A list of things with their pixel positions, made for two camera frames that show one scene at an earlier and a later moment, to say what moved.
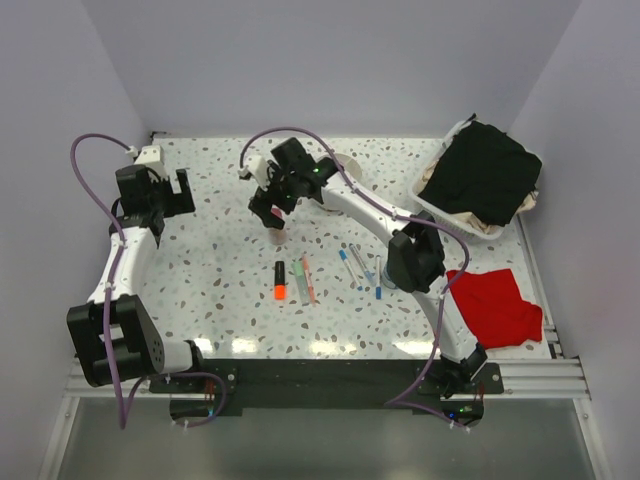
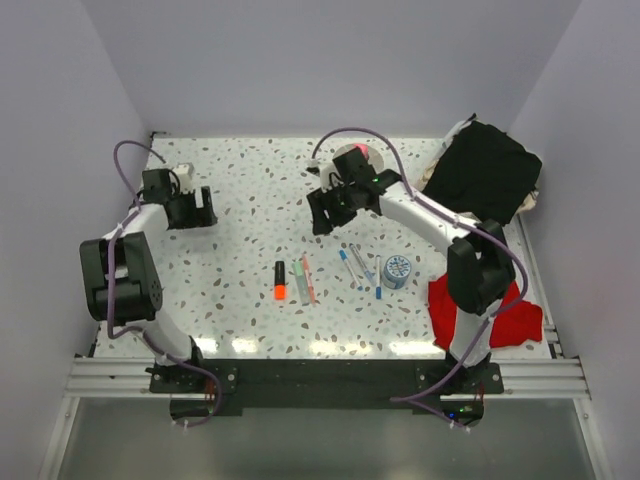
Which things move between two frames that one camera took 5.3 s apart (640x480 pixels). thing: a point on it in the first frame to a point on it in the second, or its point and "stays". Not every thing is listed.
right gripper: [261, 205] to [319, 202]
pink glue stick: [277, 236] to [364, 148]
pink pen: [310, 286] stays
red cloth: [495, 309] stays
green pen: [297, 268] stays
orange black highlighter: [280, 288] stays
